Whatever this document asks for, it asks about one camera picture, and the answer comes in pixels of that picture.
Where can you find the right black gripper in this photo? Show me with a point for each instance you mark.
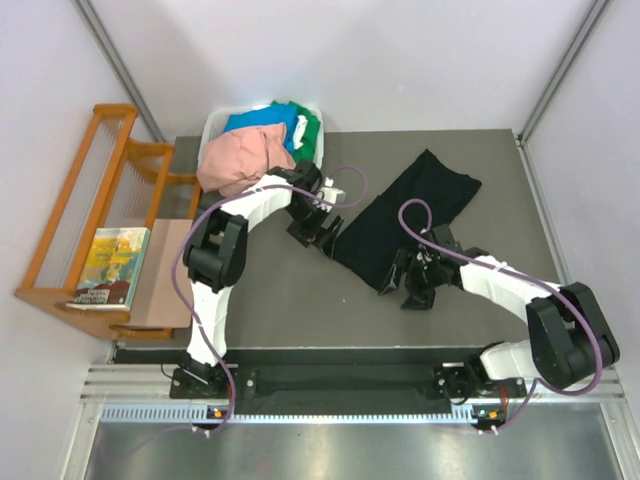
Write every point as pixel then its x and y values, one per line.
pixel 419 298

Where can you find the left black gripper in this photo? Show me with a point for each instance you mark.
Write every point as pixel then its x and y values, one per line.
pixel 314 230

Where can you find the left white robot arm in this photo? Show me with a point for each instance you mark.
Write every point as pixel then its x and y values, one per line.
pixel 213 255

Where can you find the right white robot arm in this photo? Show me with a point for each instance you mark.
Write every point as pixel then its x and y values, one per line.
pixel 568 335

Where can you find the green t-shirt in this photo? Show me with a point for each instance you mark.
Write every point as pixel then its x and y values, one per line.
pixel 304 132

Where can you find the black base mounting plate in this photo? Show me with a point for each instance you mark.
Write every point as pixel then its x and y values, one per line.
pixel 394 380

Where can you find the pink t-shirt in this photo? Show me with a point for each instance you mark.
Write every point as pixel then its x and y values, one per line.
pixel 238 159

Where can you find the blue t-shirt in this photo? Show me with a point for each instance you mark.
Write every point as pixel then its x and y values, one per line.
pixel 272 114

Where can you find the white laundry basket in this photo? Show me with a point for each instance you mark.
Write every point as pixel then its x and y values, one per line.
pixel 217 120

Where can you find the orange wooden rack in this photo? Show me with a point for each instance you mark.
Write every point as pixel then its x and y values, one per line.
pixel 114 180

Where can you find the yellow book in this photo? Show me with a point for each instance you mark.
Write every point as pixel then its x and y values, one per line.
pixel 112 269

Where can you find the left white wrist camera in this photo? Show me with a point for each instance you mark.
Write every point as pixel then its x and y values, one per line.
pixel 329 194

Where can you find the white slotted cable duct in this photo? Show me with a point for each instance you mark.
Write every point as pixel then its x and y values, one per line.
pixel 203 414

